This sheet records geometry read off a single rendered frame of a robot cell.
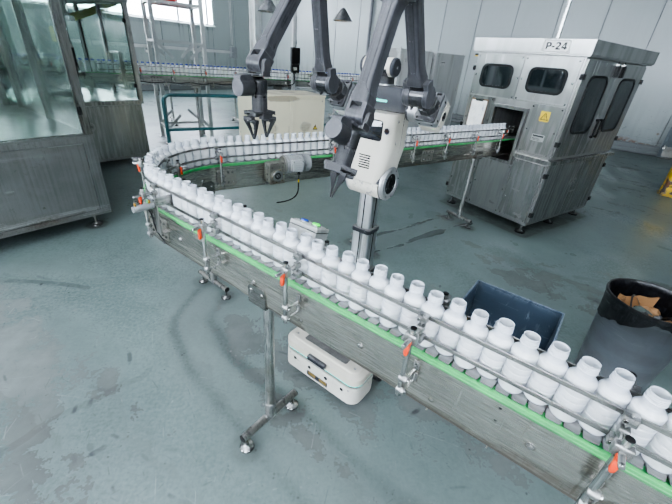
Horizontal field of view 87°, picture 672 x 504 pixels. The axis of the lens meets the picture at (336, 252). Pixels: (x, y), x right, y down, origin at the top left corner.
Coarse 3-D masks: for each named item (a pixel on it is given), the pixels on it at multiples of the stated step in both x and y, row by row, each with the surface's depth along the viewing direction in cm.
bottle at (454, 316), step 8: (456, 304) 89; (464, 304) 91; (448, 312) 92; (456, 312) 90; (448, 320) 91; (456, 320) 90; (464, 320) 91; (440, 328) 94; (440, 336) 95; (448, 336) 93; (456, 336) 92; (448, 344) 94; (456, 344) 94; (440, 352) 96; (448, 352) 95
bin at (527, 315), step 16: (480, 288) 142; (496, 288) 138; (480, 304) 145; (496, 304) 140; (512, 304) 136; (528, 304) 132; (496, 320) 143; (512, 320) 138; (528, 320) 135; (544, 320) 131; (560, 320) 122; (544, 336) 133
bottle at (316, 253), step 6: (318, 240) 115; (312, 246) 114; (318, 246) 113; (312, 252) 114; (318, 252) 114; (324, 252) 115; (312, 258) 114; (318, 258) 113; (312, 264) 115; (312, 270) 116; (318, 270) 116; (312, 276) 117; (318, 276) 117; (312, 282) 118
